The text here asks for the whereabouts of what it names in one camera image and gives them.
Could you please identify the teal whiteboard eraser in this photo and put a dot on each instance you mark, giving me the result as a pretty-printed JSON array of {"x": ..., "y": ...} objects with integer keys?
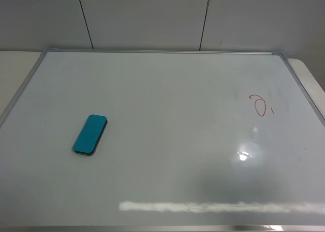
[{"x": 90, "y": 135}]

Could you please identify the white aluminium-framed whiteboard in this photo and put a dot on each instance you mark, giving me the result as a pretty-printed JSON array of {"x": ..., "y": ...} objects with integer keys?
[{"x": 195, "y": 141}]

